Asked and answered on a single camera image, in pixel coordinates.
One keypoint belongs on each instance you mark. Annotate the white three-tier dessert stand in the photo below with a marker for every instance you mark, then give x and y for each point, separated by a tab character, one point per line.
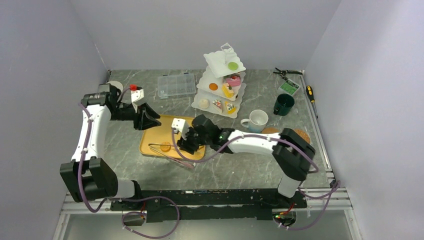
217	72

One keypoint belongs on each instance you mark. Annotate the yellow cake piece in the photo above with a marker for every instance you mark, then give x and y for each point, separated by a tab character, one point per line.
227	90

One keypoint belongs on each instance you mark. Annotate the orange round cookie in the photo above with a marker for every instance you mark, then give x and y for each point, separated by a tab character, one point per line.
213	86

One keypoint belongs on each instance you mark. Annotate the cream triangle cake slice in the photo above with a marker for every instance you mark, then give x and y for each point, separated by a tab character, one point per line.
230	108

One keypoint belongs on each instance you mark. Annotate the green white packet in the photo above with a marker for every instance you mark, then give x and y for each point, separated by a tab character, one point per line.
289	87

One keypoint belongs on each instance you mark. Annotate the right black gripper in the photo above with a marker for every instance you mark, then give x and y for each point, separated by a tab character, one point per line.
185	145

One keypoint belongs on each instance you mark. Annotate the yellow serving tray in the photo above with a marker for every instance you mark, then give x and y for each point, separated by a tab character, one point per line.
160	134

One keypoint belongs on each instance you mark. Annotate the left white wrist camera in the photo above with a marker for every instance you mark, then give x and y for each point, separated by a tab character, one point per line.
137	98

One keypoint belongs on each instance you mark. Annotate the white triangle cake slice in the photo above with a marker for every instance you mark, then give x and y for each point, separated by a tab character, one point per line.
217	105

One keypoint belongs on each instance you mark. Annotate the pink cake with cherry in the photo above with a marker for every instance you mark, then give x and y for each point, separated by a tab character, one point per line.
233	81

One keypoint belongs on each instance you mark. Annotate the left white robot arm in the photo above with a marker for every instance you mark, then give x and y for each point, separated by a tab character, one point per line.
87	176

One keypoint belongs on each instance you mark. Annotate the tan waffle round cookie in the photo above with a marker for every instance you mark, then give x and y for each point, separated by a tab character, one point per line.
165	147

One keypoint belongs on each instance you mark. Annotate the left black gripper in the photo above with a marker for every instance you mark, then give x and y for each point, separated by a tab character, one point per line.
141	122

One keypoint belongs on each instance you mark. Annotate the yellow black screwdriver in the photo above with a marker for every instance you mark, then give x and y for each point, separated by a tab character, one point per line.
310	95

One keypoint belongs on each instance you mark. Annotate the black pliers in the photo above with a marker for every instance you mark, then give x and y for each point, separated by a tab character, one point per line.
283	73

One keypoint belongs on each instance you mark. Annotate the pink handled tongs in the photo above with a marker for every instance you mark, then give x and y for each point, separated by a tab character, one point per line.
155	147

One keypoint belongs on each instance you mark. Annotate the green round macaron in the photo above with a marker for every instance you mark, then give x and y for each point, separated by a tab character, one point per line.
233	66

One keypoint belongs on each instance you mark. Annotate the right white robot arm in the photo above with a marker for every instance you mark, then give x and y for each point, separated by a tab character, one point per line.
293	154

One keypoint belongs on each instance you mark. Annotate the white round cupcake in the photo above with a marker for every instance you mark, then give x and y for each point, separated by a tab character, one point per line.
203	103

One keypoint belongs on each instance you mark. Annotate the white tape roll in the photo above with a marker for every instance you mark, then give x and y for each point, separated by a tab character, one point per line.
117	85

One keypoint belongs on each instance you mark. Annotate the white blue mug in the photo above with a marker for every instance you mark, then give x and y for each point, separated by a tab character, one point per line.
256	122

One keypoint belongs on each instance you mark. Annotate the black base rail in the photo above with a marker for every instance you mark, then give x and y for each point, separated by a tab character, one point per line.
252	203

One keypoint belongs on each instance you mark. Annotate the clear plastic compartment box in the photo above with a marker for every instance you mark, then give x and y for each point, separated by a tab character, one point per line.
176	85

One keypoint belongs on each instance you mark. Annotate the dark green mug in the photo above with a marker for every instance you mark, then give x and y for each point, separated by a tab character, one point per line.
283	104

